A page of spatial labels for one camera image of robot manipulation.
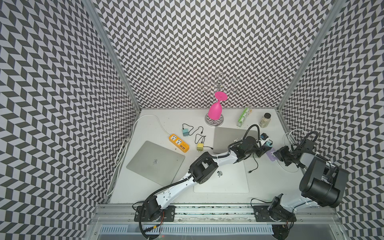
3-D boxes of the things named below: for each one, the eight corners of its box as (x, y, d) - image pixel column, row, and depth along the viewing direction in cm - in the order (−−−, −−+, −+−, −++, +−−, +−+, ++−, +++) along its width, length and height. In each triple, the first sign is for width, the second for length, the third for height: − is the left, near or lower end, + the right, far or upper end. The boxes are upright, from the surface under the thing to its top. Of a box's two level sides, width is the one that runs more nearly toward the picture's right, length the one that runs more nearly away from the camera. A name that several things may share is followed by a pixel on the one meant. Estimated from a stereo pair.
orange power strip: (167, 141, 102) (166, 138, 99) (172, 136, 105) (171, 132, 102) (185, 154, 96) (184, 151, 93) (190, 148, 99) (190, 145, 96)
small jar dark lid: (260, 129, 109) (266, 118, 99) (258, 124, 112) (264, 112, 102) (265, 129, 109) (272, 118, 99) (263, 124, 112) (270, 112, 102)
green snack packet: (235, 125, 108) (237, 120, 104) (244, 112, 117) (246, 106, 112) (240, 127, 107) (241, 122, 102) (248, 113, 116) (250, 108, 111)
